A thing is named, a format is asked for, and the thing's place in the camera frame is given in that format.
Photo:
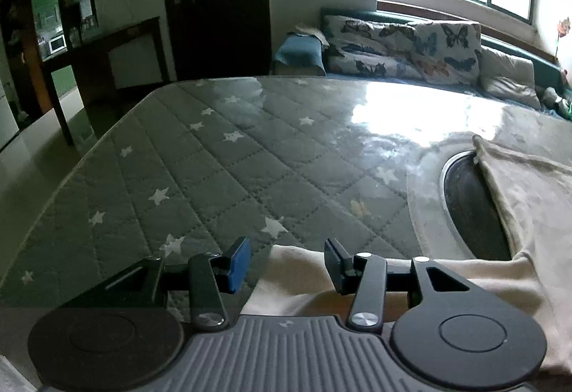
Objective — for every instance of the dark wooden door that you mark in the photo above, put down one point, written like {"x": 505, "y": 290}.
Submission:
{"x": 223, "y": 39}

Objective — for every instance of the beige cushion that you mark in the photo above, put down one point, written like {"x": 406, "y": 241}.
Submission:
{"x": 509, "y": 75}

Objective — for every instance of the pink artificial flower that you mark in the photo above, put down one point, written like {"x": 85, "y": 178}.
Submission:
{"x": 564, "y": 28}

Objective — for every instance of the cream knit garment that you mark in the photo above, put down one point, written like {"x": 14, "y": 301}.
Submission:
{"x": 536, "y": 218}

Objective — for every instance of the blue towel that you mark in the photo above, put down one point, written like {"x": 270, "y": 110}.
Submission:
{"x": 299, "y": 52}

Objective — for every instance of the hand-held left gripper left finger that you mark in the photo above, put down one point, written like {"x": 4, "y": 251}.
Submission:
{"x": 237, "y": 264}

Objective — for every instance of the white microwave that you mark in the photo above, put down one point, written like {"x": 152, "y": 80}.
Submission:
{"x": 57, "y": 44}

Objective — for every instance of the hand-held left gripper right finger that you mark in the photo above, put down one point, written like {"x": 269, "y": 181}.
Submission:
{"x": 333, "y": 262}

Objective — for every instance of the grey soft toy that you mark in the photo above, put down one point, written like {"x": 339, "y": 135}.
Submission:
{"x": 554, "y": 99}

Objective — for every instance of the butterfly print cushion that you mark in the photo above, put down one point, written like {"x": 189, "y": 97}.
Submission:
{"x": 451, "y": 48}
{"x": 357, "y": 39}

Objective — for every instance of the beige cloth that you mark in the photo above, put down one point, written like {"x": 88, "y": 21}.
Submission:
{"x": 308, "y": 31}

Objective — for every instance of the black round induction cooktop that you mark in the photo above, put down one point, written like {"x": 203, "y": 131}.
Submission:
{"x": 469, "y": 204}

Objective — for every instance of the dark wooden console table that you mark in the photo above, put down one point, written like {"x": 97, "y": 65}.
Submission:
{"x": 89, "y": 48}

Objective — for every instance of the grey quilted star table cover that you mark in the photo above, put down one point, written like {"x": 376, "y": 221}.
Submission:
{"x": 201, "y": 177}

